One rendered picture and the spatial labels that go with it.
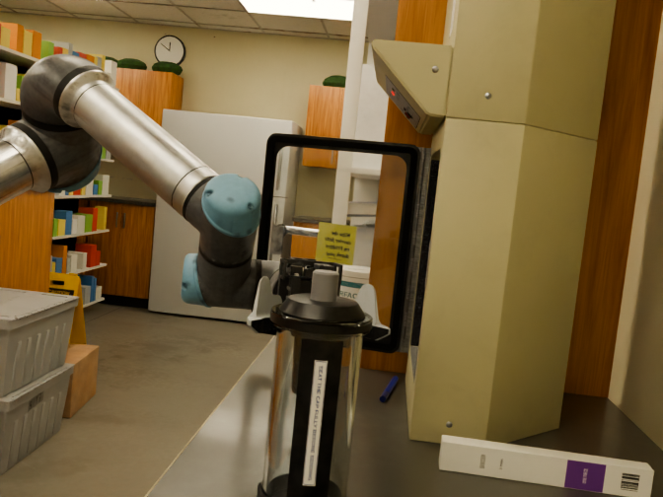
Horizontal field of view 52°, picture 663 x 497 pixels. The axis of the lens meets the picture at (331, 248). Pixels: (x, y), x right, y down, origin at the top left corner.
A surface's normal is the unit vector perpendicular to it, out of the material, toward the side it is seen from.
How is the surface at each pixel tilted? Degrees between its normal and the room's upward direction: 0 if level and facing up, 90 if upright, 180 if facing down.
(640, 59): 90
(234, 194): 41
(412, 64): 90
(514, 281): 90
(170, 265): 90
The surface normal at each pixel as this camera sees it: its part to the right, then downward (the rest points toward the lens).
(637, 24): -0.09, 0.08
